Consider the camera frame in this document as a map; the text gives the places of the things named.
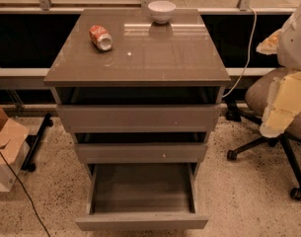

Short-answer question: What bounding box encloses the grey bottom drawer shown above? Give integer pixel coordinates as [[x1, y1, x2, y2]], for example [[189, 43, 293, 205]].
[[76, 163, 208, 231]]

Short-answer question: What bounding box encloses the grey drawer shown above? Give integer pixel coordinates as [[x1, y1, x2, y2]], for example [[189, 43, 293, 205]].
[[75, 143, 207, 164], [76, 163, 208, 231], [56, 105, 220, 133]]

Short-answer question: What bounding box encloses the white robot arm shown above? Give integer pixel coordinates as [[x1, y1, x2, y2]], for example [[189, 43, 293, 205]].
[[257, 4, 301, 138]]

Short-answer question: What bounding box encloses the grey drawer cabinet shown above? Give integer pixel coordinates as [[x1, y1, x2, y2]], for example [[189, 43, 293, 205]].
[[43, 7, 232, 183]]

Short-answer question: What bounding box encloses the grey middle drawer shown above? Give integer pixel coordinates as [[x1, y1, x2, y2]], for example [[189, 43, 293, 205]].
[[75, 143, 207, 164]]

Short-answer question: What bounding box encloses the grey top drawer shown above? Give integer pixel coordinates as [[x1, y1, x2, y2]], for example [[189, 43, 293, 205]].
[[56, 105, 220, 133]]

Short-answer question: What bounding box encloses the brown office chair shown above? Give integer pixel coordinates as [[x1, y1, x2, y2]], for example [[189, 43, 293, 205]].
[[226, 68, 301, 201]]

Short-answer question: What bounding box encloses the white ceramic bowl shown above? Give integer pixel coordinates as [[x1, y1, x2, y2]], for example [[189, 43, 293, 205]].
[[148, 1, 176, 24]]

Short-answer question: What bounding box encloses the crushed red soda can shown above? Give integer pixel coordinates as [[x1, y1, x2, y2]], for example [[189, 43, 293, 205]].
[[89, 25, 113, 51]]

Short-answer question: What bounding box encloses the black stand leg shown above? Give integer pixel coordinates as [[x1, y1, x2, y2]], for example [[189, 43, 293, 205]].
[[21, 114, 53, 172]]

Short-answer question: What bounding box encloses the cardboard box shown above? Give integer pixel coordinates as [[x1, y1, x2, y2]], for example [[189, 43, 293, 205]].
[[0, 106, 30, 192]]

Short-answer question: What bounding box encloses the white cable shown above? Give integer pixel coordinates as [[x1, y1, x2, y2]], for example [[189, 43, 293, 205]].
[[221, 7, 259, 99]]

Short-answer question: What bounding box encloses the black cable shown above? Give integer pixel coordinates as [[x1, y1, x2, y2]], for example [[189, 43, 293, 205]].
[[0, 140, 52, 237]]

